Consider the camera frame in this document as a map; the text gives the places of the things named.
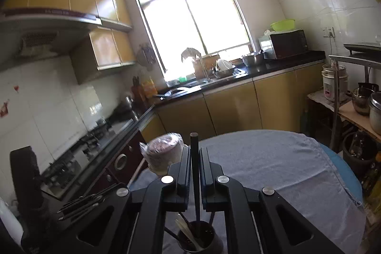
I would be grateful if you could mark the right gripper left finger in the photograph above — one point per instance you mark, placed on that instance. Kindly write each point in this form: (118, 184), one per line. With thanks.
(126, 221)

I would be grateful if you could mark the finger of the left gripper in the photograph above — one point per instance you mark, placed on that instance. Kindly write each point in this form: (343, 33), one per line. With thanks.
(90, 199)
(78, 211)

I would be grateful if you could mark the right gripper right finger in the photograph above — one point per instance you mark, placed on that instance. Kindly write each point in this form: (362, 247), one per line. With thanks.
(257, 221)

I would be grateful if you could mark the white plastic spoon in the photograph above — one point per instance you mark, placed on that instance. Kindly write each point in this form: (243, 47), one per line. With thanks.
(182, 225)

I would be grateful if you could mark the black chopstick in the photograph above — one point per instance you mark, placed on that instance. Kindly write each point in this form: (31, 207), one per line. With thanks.
(194, 152)

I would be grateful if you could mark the gas stove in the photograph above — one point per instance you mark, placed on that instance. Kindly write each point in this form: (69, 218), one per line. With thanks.
(62, 173)

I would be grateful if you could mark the black perforated utensil holder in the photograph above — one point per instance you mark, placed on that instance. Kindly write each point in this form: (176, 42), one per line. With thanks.
(204, 235)

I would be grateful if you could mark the white stacked bowls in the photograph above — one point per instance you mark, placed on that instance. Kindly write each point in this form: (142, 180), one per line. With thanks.
(163, 151)

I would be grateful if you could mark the grey table cloth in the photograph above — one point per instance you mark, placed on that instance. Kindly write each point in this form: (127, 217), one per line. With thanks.
(311, 177)

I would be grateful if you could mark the knife block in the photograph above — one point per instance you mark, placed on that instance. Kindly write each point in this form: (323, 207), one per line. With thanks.
(137, 90)

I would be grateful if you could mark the sink faucet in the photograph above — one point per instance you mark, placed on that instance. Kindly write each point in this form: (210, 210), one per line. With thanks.
(198, 62)

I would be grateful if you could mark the steel bowl on counter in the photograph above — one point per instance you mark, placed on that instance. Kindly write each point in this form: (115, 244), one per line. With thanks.
(254, 59)

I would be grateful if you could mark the steel kettle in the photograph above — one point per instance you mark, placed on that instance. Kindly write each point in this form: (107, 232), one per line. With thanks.
(361, 95)

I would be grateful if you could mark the white rice cooker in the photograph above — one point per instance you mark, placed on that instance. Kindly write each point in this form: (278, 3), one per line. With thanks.
(329, 82)

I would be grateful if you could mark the steel cooking pot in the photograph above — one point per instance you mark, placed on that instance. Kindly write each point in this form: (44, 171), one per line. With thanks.
(375, 111)

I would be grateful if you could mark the range hood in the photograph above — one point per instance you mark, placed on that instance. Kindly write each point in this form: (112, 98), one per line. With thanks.
(31, 34)

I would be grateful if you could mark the black microwave oven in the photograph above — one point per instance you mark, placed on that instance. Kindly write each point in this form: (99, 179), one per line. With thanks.
(280, 45)

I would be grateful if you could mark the green plastic basin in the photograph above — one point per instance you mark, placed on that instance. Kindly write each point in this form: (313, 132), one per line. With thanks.
(283, 25)

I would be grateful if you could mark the yellow wall cabinet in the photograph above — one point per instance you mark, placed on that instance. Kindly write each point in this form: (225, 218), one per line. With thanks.
(93, 33)

